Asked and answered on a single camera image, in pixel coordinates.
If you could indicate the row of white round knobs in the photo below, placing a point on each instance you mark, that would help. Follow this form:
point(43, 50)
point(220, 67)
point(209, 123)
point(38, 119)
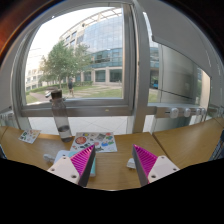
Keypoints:
point(174, 112)

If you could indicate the blue vehicle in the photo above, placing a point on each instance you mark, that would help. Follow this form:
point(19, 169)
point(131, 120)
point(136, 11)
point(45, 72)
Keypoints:
point(154, 82)

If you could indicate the large colourful sticker sheet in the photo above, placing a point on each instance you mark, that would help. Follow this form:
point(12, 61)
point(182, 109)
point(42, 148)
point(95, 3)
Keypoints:
point(95, 141)

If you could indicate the dark blue chair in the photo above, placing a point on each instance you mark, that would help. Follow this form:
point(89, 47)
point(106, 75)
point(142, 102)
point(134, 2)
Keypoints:
point(218, 146)

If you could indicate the white and teal power strip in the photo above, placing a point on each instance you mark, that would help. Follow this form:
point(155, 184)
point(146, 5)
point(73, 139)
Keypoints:
point(63, 154)

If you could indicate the glass office building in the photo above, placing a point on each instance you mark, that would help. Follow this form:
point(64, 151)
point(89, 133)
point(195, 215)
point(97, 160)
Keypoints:
point(105, 43)

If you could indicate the green tree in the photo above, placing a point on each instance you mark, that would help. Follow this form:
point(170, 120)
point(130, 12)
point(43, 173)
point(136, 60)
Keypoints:
point(61, 61)

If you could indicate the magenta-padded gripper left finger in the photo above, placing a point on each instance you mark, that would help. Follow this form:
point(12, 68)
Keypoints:
point(65, 169)

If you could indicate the clear bottle with dark cap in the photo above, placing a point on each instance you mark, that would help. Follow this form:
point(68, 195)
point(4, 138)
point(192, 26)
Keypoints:
point(61, 116)

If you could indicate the person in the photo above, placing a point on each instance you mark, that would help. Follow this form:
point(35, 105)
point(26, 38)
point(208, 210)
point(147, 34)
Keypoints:
point(70, 87)

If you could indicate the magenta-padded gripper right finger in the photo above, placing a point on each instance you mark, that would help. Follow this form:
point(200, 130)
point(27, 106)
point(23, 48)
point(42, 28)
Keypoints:
point(163, 167)

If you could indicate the grey window frame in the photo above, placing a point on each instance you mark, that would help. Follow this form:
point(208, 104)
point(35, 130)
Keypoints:
point(100, 108)

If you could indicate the small colourful sticker sheet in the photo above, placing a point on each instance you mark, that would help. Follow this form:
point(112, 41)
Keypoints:
point(29, 136)

